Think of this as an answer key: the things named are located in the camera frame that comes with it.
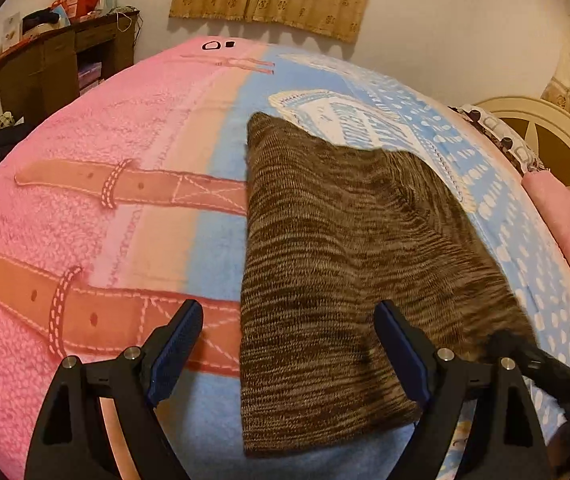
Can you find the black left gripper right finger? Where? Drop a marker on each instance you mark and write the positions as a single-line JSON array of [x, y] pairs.
[[505, 440]]

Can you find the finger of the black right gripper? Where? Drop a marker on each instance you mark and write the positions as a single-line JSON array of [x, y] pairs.
[[547, 373]]

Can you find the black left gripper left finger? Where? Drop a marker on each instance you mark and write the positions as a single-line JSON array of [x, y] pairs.
[[70, 438]]

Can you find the brown knitted sweater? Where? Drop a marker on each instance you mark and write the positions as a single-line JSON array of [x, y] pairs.
[[331, 232]]

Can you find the blue polka dot blanket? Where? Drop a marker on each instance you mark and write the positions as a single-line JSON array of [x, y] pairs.
[[129, 200]]

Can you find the cream wooden headboard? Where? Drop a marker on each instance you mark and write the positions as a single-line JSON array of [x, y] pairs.
[[544, 126]]

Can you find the white patterned pillow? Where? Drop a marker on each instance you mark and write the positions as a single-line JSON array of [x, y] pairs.
[[506, 140]]

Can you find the dark wooden desk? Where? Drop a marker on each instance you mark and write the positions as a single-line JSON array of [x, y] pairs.
[[41, 76]]

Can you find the red items on desk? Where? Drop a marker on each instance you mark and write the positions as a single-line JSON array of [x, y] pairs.
[[59, 14]]

